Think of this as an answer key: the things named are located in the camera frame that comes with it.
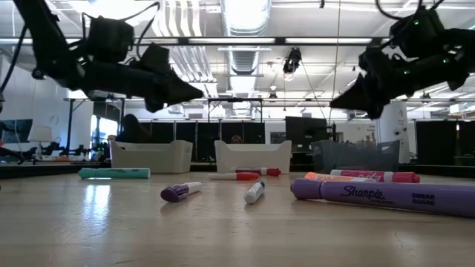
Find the pink highlighter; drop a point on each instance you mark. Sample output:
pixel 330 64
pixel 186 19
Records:
pixel 386 177

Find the black overhead camera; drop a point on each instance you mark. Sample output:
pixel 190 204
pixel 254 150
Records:
pixel 292 61

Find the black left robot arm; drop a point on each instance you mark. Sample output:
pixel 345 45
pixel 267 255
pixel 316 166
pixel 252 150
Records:
pixel 44 37

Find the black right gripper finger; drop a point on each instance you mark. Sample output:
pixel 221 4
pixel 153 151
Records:
pixel 375 110
pixel 365 92

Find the black metal workstation frame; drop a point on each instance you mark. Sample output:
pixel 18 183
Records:
pixel 70 122

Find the orange highlighter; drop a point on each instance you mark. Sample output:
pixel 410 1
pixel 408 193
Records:
pixel 315 176

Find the purple cap white marker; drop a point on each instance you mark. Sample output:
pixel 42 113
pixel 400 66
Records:
pixel 178 192

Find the black screen on stand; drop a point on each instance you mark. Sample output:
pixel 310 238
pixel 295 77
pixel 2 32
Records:
pixel 304 131

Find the silver ventilation duct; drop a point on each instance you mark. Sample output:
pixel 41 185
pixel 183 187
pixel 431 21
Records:
pixel 245 22

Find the person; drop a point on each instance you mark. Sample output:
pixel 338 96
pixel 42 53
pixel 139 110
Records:
pixel 133 130
pixel 236 139

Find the white table lamp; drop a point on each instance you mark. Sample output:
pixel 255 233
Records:
pixel 40 134

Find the black cap white marker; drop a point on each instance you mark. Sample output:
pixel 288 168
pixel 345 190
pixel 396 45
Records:
pixel 254 193

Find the grey translucent plastic bin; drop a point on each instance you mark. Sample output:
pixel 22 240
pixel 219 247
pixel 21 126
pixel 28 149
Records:
pixel 354 159

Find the black ceiling spotlight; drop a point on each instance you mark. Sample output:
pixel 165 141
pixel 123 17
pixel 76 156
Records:
pixel 38 73

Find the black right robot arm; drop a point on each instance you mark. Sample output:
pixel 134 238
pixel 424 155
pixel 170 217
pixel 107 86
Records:
pixel 419 33

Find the black partition panels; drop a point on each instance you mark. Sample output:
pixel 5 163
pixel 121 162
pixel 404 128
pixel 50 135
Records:
pixel 436 142
pixel 204 133

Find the red cap white marker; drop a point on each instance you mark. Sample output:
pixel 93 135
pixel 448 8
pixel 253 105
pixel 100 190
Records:
pixel 245 176

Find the white round column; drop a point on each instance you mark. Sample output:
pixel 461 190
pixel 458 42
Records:
pixel 397 133

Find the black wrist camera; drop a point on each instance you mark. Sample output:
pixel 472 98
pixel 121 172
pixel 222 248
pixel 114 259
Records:
pixel 156 57
pixel 371 61

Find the small hanging ceiling lamp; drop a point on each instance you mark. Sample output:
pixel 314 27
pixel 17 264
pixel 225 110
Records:
pixel 273 95

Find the dark red marker white band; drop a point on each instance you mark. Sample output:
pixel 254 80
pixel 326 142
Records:
pixel 272 171

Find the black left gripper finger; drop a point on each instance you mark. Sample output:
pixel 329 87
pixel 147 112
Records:
pixel 178 92
pixel 157 104

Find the dark computer monitor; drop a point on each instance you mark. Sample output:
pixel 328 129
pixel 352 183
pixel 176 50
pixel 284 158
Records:
pixel 15 130

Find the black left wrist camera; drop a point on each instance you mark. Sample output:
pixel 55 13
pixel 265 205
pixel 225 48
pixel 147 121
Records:
pixel 156 57

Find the purple Sharpie highlighter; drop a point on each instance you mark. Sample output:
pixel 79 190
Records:
pixel 382 196

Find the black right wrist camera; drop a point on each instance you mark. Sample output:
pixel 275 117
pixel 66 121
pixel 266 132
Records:
pixel 371 61

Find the white plastic bin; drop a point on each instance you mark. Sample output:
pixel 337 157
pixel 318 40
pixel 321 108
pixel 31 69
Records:
pixel 152 157
pixel 252 157

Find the overhead bar with light strips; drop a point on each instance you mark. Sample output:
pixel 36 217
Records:
pixel 280 41

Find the teal highlighter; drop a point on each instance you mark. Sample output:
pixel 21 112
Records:
pixel 115 173

